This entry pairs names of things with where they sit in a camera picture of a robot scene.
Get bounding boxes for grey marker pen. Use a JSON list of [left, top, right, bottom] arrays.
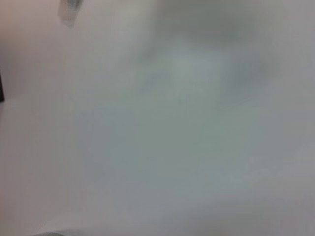
[[59, 0, 84, 28]]

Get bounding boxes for black mesh pen holder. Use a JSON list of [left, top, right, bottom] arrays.
[[0, 68, 5, 103]]

